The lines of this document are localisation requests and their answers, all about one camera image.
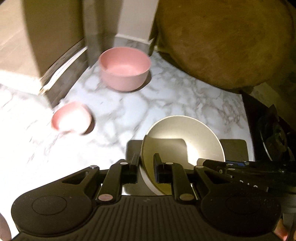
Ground person's right hand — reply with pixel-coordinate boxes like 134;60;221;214
273;218;290;241

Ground large pink round bowl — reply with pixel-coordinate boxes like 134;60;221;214
98;47;151;92

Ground person's left hand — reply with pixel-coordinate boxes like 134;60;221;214
0;214;11;241

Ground pink heart-shaped dish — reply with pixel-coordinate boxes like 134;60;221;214
51;102;92;134

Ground round wooden cutting board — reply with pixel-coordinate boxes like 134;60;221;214
156;1;295;89

